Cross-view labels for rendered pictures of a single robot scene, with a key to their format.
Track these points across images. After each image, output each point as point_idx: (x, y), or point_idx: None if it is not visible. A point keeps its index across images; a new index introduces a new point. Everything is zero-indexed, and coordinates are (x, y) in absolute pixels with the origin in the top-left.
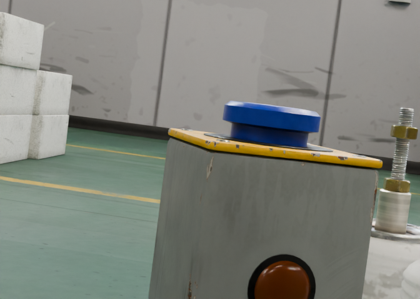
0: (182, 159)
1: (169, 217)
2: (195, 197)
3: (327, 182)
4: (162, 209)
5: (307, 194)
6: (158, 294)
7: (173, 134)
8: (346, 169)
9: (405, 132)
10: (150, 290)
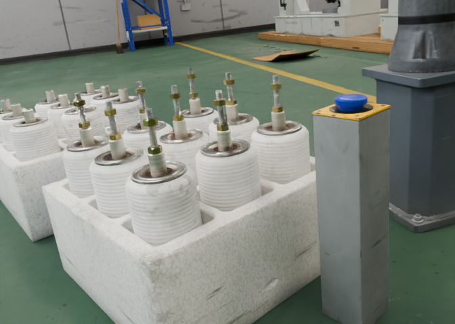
0: (374, 120)
1: (370, 142)
2: (386, 123)
3: None
4: (363, 145)
5: None
6: (369, 168)
7: (364, 117)
8: None
9: (157, 120)
10: (361, 174)
